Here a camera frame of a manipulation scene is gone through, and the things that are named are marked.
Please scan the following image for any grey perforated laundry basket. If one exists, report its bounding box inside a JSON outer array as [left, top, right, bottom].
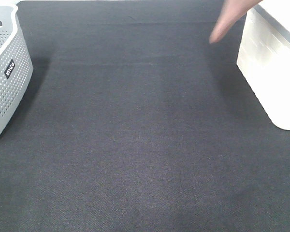
[[0, 4, 33, 135]]

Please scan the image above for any white plastic bin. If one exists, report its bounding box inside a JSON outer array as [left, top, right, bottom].
[[237, 0, 290, 130]]

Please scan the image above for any black table mat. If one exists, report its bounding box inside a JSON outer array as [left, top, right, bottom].
[[0, 0, 290, 232]]

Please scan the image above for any person's bare hand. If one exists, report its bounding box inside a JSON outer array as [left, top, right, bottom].
[[209, 0, 261, 44]]

